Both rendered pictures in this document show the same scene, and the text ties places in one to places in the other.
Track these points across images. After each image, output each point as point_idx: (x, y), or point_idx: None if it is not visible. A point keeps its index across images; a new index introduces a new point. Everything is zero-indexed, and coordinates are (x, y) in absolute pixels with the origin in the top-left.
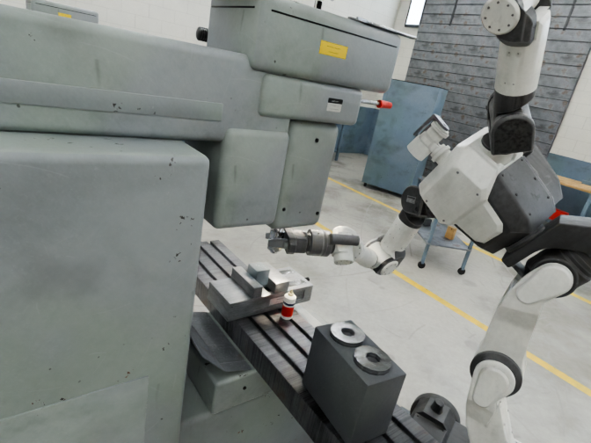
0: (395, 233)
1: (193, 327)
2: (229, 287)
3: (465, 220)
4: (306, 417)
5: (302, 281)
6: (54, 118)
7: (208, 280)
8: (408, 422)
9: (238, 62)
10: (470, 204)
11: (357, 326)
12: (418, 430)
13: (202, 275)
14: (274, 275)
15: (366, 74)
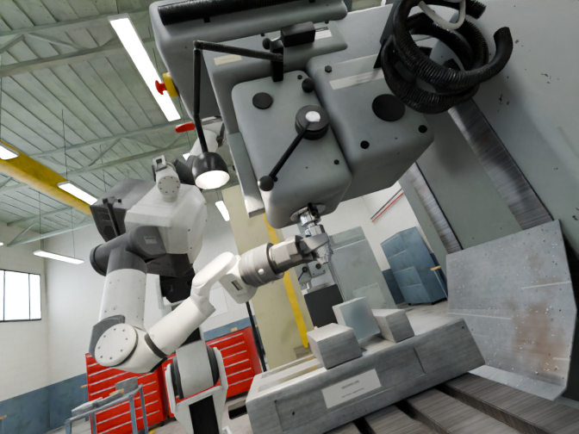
0: (143, 293)
1: (507, 370)
2: (417, 324)
3: (195, 244)
4: None
5: (268, 374)
6: None
7: (515, 404)
8: (300, 350)
9: None
10: (202, 228)
11: (307, 289)
12: (299, 349)
13: (560, 418)
14: (324, 329)
15: None
